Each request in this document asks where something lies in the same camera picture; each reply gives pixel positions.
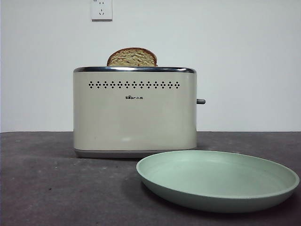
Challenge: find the toasted bread slice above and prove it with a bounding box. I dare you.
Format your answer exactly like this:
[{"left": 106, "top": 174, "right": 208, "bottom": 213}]
[{"left": 107, "top": 48, "right": 158, "bottom": 67}]

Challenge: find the pale green round plate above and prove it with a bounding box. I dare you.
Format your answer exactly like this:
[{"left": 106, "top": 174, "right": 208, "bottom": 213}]
[{"left": 135, "top": 150, "right": 301, "bottom": 214}]

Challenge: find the cream toaster with chrome top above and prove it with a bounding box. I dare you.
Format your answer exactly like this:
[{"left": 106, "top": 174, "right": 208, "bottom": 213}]
[{"left": 72, "top": 66, "right": 198, "bottom": 159}]

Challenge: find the white wall power socket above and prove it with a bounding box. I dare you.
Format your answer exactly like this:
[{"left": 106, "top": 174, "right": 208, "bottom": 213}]
[{"left": 91, "top": 0, "right": 113, "bottom": 22}]

